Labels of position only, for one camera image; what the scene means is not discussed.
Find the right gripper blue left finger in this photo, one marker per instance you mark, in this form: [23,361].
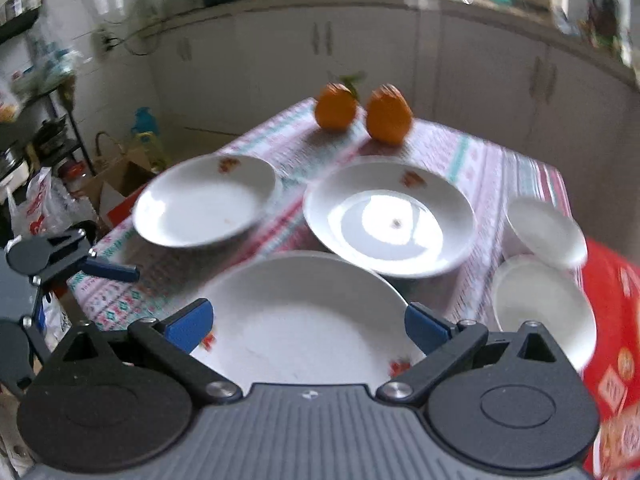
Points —
[166,346]

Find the white bowl near edge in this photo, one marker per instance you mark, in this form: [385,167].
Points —
[524,289]

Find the white bowl pink flower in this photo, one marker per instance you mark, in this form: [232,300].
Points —
[536,228]

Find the white deep plate fruit print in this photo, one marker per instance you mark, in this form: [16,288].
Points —
[392,218]

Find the orange without leaf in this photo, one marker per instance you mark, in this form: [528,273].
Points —
[389,117]

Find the red patterned cloth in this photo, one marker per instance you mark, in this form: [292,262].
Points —
[611,284]

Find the white plate with red print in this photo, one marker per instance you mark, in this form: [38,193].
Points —
[206,201]

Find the cardboard box on floor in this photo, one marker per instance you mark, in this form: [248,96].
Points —
[118,182]

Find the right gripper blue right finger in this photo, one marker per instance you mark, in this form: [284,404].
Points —
[448,348]

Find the white kitchen cabinets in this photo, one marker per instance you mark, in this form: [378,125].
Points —
[505,79]

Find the orange with green leaf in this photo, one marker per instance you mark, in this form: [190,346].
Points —
[337,104]

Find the patterned pink striped tablecloth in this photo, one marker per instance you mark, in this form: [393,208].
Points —
[489,176]

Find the black metal shelf rack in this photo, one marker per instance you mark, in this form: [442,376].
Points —
[41,74]

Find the white red plastic bag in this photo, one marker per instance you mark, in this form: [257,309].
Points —
[48,207]

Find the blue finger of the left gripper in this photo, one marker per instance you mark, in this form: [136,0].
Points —
[99,267]

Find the large white fruit-print plate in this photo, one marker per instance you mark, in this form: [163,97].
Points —
[306,318]

